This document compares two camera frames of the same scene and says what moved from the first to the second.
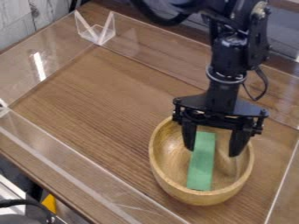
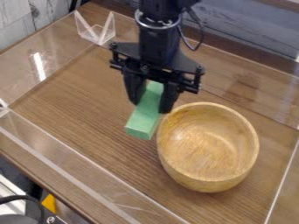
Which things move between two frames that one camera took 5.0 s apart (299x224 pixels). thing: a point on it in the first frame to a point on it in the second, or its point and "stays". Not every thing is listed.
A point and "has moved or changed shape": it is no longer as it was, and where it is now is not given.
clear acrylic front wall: [77, 182] stays
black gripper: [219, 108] to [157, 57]
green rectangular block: [200, 162] to [144, 119]
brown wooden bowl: [169, 159] has moved or changed shape
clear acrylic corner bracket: [96, 33] stays
